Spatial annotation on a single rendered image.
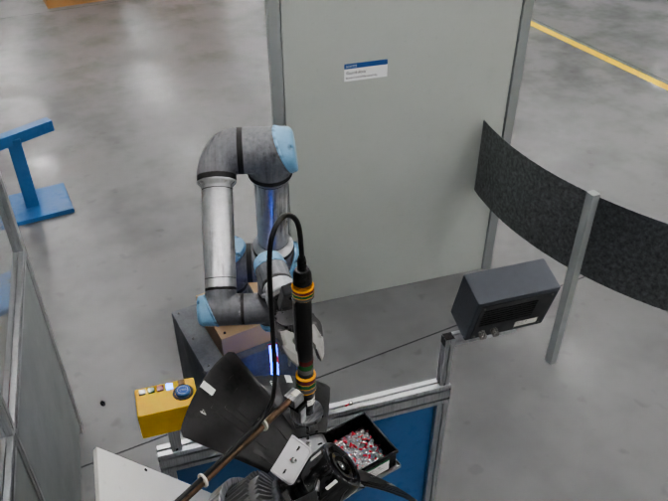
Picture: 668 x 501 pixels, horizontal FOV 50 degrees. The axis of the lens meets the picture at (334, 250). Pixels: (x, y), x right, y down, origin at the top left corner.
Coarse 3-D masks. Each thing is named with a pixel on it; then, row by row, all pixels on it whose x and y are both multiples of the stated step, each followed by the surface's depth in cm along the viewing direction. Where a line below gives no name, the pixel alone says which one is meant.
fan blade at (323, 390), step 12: (264, 384) 180; (288, 384) 182; (324, 384) 188; (276, 396) 177; (324, 396) 181; (288, 408) 174; (324, 408) 176; (288, 420) 170; (324, 420) 171; (300, 432) 167; (312, 432) 167; (324, 432) 168
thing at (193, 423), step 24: (240, 360) 156; (216, 384) 149; (240, 384) 152; (192, 408) 144; (216, 408) 147; (240, 408) 149; (264, 408) 153; (192, 432) 142; (216, 432) 145; (240, 432) 148; (264, 432) 151; (288, 432) 154; (240, 456) 147; (264, 456) 150
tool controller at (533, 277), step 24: (528, 264) 207; (480, 288) 201; (504, 288) 201; (528, 288) 202; (552, 288) 203; (456, 312) 213; (480, 312) 201; (504, 312) 204; (528, 312) 209; (480, 336) 208
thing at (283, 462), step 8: (288, 440) 154; (296, 440) 155; (288, 448) 153; (296, 448) 154; (304, 448) 155; (280, 456) 152; (288, 456) 153; (296, 456) 154; (304, 456) 155; (280, 464) 152; (288, 464) 153; (296, 464) 154; (304, 464) 154; (272, 472) 151; (280, 472) 152; (288, 472) 152; (296, 472) 153; (288, 480) 152
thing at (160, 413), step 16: (176, 384) 195; (192, 384) 195; (144, 400) 190; (160, 400) 190; (176, 400) 190; (144, 416) 186; (160, 416) 188; (176, 416) 190; (144, 432) 190; (160, 432) 191
